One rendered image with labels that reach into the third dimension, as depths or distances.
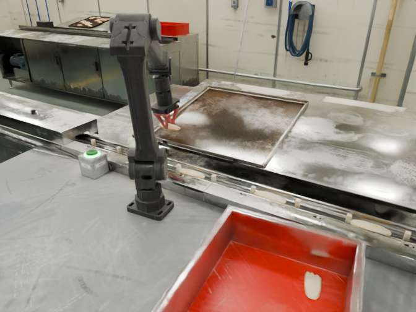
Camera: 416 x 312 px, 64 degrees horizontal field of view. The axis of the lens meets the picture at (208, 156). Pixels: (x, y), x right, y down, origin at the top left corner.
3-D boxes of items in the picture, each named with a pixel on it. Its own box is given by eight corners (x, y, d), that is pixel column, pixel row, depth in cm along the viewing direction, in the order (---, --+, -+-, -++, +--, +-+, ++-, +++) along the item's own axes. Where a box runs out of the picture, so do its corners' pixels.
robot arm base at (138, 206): (125, 211, 100) (160, 221, 95) (122, 187, 96) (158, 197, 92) (142, 196, 107) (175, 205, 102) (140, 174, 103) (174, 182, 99)
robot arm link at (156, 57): (109, 36, 76) (156, 36, 76) (108, 10, 76) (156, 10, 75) (146, 72, 119) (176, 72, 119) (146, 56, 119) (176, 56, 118)
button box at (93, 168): (80, 182, 121) (75, 155, 116) (97, 173, 127) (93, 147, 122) (96, 189, 117) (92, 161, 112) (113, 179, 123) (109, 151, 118)
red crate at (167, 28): (144, 33, 452) (143, 23, 447) (159, 31, 481) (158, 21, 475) (176, 36, 432) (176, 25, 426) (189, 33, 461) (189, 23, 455)
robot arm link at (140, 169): (136, 194, 96) (155, 194, 96) (132, 162, 91) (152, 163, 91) (142, 177, 104) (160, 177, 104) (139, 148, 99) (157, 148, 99)
